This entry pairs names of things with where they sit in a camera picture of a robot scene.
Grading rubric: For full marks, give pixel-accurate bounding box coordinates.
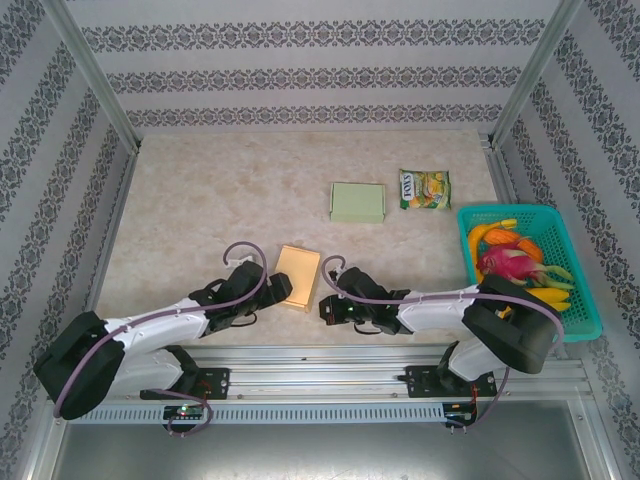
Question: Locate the orange paper box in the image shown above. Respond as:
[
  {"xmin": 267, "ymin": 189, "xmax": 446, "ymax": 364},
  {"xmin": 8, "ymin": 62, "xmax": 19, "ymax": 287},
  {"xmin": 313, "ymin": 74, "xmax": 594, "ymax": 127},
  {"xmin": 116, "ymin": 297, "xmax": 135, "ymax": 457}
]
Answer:
[{"xmin": 272, "ymin": 243, "xmax": 322, "ymax": 314}]

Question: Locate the green paper box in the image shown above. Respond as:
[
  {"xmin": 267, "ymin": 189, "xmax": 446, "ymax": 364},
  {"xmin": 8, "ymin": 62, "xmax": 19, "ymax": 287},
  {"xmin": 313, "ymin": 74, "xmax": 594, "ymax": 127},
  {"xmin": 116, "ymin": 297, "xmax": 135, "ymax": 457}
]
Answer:
[{"xmin": 328, "ymin": 182, "xmax": 386, "ymax": 224}]

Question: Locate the yellow green candy packet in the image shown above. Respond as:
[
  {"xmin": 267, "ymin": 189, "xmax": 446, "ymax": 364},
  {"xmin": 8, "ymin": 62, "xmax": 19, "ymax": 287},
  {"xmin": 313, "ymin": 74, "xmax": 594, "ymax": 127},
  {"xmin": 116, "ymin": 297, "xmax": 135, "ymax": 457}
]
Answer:
[{"xmin": 398, "ymin": 168, "xmax": 453, "ymax": 211}]

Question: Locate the single yellow toy banana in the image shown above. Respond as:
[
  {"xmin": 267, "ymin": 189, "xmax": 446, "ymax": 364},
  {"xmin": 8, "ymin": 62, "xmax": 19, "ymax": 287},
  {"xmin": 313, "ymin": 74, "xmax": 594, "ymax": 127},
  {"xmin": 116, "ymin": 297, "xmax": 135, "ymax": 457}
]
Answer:
[{"xmin": 467, "ymin": 218, "xmax": 520, "ymax": 294}]

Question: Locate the small circuit board green light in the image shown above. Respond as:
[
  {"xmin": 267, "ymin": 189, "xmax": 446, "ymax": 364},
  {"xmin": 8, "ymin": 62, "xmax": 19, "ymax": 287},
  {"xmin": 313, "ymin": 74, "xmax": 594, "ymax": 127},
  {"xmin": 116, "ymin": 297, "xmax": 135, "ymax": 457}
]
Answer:
[{"xmin": 163, "ymin": 404, "xmax": 205, "ymax": 420}]

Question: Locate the pink toy dragon fruit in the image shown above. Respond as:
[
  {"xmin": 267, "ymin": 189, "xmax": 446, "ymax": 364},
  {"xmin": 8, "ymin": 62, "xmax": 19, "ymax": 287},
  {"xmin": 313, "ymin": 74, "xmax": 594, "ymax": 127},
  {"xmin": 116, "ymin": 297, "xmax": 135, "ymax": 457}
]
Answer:
[{"xmin": 474, "ymin": 244, "xmax": 552, "ymax": 290}]

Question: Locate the orange toy mango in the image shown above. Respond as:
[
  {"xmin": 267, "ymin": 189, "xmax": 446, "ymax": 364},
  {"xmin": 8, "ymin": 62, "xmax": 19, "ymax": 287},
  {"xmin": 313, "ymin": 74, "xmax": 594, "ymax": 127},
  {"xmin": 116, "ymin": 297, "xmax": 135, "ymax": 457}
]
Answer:
[{"xmin": 482, "ymin": 227, "xmax": 519, "ymax": 247}]

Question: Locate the teal plastic basket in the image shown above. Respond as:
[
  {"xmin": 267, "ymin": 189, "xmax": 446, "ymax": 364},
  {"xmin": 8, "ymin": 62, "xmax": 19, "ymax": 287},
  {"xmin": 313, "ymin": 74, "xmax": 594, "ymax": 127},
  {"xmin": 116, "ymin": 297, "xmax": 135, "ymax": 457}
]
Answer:
[{"xmin": 457, "ymin": 202, "xmax": 604, "ymax": 342}]

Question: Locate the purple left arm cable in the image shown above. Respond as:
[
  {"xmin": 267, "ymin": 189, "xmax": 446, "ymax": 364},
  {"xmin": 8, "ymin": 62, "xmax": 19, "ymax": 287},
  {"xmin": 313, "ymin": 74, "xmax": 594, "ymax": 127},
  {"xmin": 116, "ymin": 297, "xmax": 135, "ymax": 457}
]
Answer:
[{"xmin": 53, "ymin": 240, "xmax": 269, "ymax": 437}]

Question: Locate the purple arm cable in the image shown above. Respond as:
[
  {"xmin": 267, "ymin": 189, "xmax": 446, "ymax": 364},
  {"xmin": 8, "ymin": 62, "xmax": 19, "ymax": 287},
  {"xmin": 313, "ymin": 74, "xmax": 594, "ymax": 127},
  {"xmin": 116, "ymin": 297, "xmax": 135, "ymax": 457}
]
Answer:
[
  {"xmin": 319, "ymin": 254, "xmax": 569, "ymax": 431},
  {"xmin": 53, "ymin": 240, "xmax": 269, "ymax": 437}
]

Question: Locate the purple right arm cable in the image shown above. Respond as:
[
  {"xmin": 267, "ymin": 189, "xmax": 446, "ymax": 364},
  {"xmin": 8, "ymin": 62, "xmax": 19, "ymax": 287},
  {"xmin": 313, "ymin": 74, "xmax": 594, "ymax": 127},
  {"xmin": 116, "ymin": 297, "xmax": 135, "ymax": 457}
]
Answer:
[{"xmin": 319, "ymin": 254, "xmax": 569, "ymax": 431}]

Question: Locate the aluminium mounting rail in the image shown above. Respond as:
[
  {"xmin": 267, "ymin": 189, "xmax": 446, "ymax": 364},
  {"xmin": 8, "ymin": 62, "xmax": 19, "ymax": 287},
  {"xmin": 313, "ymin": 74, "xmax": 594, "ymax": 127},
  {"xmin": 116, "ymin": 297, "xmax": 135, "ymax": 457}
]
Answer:
[{"xmin": 47, "ymin": 343, "xmax": 594, "ymax": 401}]

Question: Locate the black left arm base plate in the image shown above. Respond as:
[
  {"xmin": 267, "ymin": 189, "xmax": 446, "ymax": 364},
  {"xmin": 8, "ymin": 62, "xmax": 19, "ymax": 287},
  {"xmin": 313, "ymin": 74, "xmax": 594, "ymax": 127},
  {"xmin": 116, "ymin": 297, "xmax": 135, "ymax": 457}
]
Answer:
[{"xmin": 139, "ymin": 367, "xmax": 231, "ymax": 401}]

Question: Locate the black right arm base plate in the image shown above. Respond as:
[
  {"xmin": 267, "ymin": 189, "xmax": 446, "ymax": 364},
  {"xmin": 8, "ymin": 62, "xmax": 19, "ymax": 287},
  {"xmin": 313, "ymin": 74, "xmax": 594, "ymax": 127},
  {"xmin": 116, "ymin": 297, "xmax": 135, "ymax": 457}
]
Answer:
[{"xmin": 405, "ymin": 363, "xmax": 497, "ymax": 400}]

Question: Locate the grey slotted cable duct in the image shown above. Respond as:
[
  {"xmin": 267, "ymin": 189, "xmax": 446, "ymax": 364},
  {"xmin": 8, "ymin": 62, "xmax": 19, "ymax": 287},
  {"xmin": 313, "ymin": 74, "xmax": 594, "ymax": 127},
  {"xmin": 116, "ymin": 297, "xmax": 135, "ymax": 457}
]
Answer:
[{"xmin": 67, "ymin": 403, "xmax": 446, "ymax": 425}]

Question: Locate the aluminium frame post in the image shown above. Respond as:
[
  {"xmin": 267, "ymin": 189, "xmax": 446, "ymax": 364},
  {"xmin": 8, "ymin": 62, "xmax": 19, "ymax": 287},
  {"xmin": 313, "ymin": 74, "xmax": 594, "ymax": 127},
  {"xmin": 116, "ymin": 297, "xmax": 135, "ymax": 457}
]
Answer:
[
  {"xmin": 488, "ymin": 0, "xmax": 585, "ymax": 151},
  {"xmin": 39, "ymin": 0, "xmax": 142, "ymax": 152}
]

